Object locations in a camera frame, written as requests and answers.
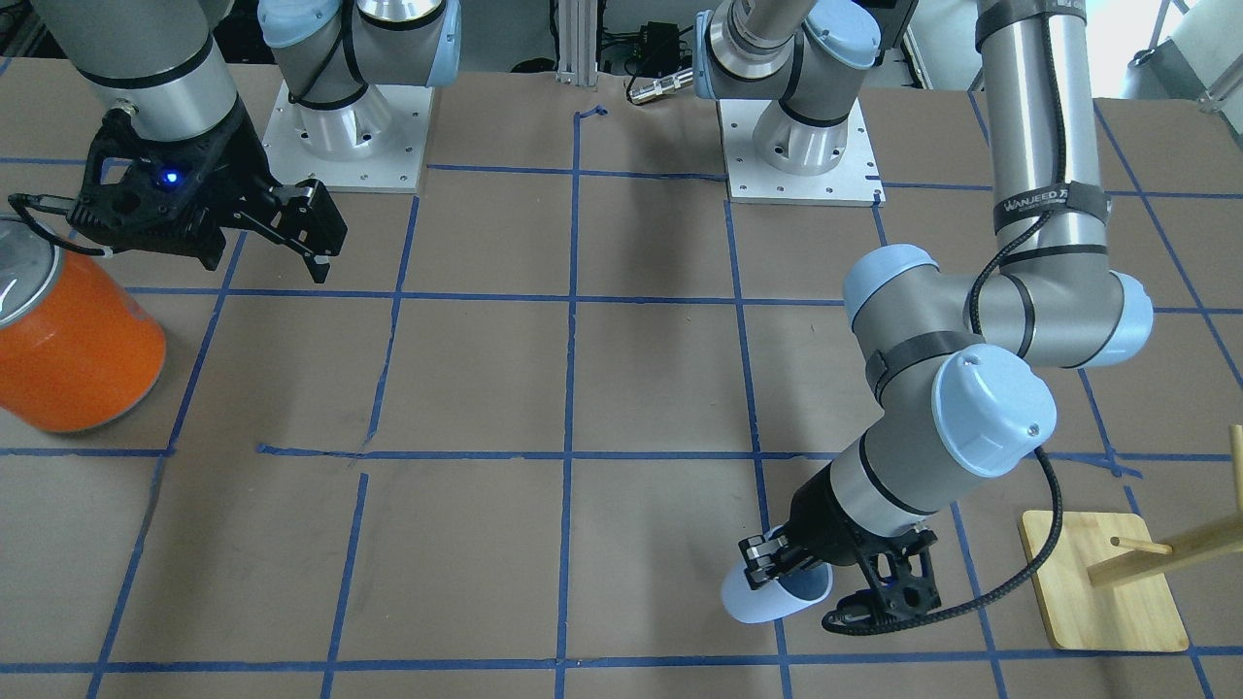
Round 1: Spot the wooden cup rack stand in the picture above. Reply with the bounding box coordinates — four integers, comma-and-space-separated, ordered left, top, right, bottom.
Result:
1021, 423, 1243, 650

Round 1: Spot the orange can with silver lid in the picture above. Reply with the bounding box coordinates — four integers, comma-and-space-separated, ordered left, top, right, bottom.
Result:
1, 216, 167, 433

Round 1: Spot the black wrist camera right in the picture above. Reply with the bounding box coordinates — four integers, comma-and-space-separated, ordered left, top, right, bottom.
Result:
68, 106, 227, 257

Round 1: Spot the light blue plastic cup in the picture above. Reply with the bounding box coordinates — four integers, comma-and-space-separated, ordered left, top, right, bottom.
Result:
720, 526, 833, 624

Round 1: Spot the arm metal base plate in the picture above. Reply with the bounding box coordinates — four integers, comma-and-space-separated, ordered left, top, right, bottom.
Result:
718, 100, 888, 206
262, 85, 436, 194

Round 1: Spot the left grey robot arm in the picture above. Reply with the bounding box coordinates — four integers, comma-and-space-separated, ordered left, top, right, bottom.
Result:
728, 1, 1154, 601

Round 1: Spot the aluminium frame post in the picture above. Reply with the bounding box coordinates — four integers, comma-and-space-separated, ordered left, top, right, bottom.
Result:
549, 0, 602, 91

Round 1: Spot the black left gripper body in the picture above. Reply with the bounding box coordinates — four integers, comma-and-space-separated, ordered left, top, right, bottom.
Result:
777, 466, 883, 583

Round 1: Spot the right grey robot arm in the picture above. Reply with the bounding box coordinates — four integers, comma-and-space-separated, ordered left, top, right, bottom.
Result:
2, 1, 462, 284

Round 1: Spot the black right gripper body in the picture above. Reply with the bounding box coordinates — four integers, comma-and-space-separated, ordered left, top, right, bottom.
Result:
203, 98, 348, 261

